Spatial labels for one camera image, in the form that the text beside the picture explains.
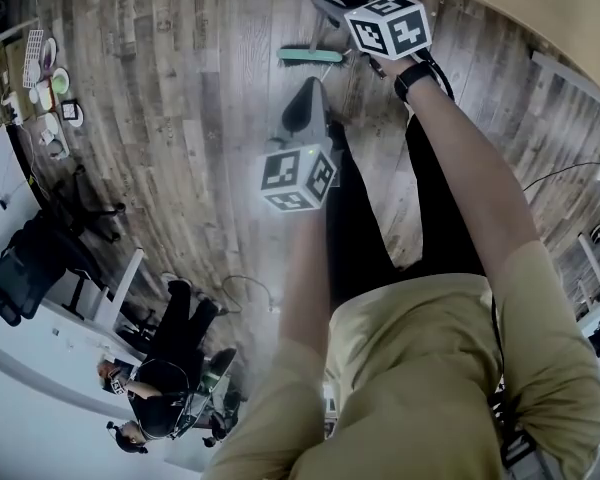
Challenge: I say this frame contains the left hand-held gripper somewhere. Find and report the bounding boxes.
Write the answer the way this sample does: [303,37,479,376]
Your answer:
[259,76,337,213]

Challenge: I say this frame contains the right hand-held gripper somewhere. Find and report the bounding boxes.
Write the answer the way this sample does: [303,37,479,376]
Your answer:
[311,0,434,62]

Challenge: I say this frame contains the person's right forearm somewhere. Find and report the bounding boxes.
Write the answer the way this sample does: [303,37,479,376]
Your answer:
[379,57,539,289]

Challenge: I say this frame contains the person's left forearm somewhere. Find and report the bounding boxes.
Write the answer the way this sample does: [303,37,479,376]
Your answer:
[278,207,331,354]

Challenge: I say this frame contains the black wristwatch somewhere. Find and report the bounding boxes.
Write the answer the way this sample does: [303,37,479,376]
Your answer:
[393,60,439,104]

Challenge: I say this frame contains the person's black trousers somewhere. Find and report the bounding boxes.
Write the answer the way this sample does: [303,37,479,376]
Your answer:
[323,115,487,315]

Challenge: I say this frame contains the white plate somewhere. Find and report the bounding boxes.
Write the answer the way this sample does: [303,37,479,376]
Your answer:
[40,111,62,138]
[59,96,86,129]

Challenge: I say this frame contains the green bowl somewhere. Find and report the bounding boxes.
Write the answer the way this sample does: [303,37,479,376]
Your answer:
[51,66,72,96]

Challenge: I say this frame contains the grey round object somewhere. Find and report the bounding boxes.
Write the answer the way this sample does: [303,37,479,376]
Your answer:
[45,136,72,160]

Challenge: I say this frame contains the beige container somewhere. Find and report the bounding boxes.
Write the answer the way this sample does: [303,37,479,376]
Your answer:
[33,78,56,108]

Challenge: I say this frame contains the purple plate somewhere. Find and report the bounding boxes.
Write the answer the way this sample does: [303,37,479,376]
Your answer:
[40,35,59,70]

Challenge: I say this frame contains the person's beige shirt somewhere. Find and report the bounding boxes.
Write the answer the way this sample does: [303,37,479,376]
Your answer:
[202,240,600,480]

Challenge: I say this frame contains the white grid tray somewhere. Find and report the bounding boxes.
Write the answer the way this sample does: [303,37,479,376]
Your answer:
[22,27,46,90]

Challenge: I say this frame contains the wooden crate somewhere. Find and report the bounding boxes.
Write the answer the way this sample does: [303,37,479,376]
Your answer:
[0,40,34,127]

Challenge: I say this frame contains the black office chair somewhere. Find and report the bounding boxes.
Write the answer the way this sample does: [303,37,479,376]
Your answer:
[0,164,127,328]

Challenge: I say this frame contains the black looped cable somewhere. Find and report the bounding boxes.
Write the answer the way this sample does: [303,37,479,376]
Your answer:
[222,273,281,315]

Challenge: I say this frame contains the black floor cable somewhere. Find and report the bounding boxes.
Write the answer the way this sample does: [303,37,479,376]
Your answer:
[522,160,600,193]

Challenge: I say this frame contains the gray harness strap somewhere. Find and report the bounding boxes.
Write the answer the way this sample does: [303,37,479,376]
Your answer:
[489,387,541,480]

